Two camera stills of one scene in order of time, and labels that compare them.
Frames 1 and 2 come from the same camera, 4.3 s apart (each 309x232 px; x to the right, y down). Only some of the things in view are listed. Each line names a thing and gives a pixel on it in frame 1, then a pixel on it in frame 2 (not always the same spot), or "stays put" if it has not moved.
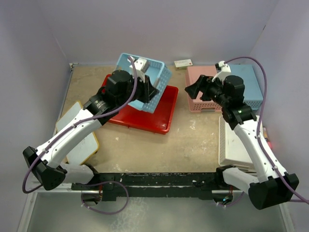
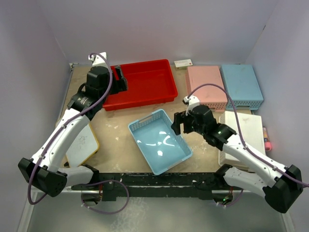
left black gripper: [148, 91] to [119, 85]
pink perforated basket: [193, 73] stays put
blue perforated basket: [157, 73] to [162, 148]
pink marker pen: [265, 134] stays put
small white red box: [183, 64] stays put
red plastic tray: [158, 121] to [148, 83]
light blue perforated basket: [252, 94] stays put
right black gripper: [203, 83] to [179, 118]
